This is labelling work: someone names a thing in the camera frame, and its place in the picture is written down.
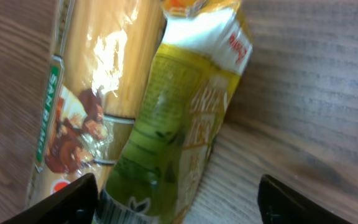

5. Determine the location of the orange spaghetti pack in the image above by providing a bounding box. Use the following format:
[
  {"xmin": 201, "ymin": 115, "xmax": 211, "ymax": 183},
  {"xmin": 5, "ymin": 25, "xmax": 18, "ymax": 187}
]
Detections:
[{"xmin": 25, "ymin": 0, "xmax": 166, "ymax": 207}]

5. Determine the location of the green snack bar wrapper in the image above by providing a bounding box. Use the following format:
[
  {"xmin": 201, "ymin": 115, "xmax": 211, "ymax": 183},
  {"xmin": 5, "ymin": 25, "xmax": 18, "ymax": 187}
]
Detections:
[{"xmin": 94, "ymin": 0, "xmax": 253, "ymax": 223}]

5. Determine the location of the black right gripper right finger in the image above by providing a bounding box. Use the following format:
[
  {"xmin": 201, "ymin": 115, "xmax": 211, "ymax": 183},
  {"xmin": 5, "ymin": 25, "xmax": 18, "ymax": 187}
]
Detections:
[{"xmin": 257, "ymin": 174, "xmax": 350, "ymax": 224}]

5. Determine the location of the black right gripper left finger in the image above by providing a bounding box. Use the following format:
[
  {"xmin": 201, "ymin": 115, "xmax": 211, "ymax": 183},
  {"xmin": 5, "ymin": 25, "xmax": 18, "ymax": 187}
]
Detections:
[{"xmin": 1, "ymin": 173, "xmax": 98, "ymax": 224}]

